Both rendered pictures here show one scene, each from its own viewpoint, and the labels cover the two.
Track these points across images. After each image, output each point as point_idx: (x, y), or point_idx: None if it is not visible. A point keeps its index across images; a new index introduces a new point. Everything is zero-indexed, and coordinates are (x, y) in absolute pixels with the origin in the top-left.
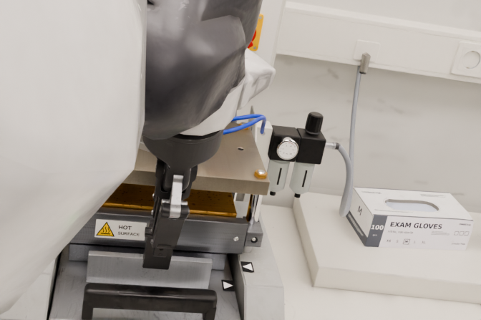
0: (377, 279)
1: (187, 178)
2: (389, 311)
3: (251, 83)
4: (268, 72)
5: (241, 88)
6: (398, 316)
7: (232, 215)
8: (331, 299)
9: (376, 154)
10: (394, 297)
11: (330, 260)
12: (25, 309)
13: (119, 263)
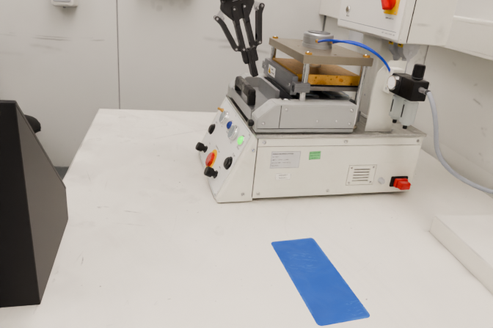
0: (466, 252)
1: (221, 6)
2: (446, 271)
3: None
4: None
5: None
6: (444, 276)
7: (296, 74)
8: (422, 239)
9: None
10: (472, 277)
11: (451, 221)
12: (233, 83)
13: (263, 83)
